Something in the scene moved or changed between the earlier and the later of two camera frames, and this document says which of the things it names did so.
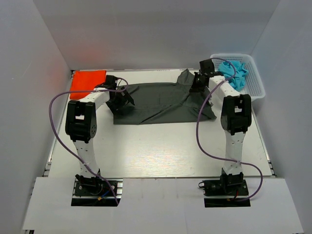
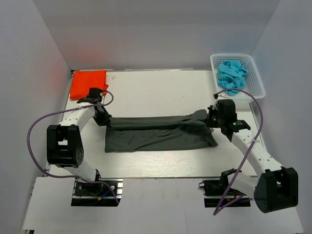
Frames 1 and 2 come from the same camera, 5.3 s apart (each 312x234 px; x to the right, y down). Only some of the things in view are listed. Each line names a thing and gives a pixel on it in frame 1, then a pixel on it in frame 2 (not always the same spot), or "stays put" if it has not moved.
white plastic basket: (254, 86) stays put
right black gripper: (194, 87) to (209, 123)
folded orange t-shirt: (86, 80) stays put
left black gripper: (126, 98) to (105, 121)
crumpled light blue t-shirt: (226, 68) stays put
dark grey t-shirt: (164, 102) to (148, 133)
